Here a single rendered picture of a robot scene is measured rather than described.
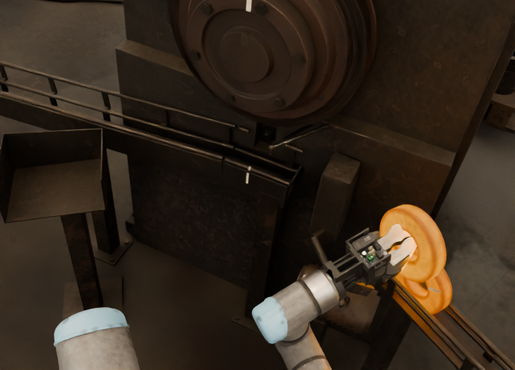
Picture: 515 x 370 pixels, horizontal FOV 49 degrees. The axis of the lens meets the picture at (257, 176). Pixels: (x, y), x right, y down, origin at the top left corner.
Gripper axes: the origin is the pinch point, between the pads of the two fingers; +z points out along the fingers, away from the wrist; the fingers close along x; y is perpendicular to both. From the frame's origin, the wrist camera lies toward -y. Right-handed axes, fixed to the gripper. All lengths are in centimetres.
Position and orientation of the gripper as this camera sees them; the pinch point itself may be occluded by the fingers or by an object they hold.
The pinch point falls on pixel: (414, 237)
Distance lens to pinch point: 117.8
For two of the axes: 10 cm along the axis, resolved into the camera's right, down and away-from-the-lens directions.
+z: 8.6, -4.8, 2.0
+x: -5.0, -6.5, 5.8
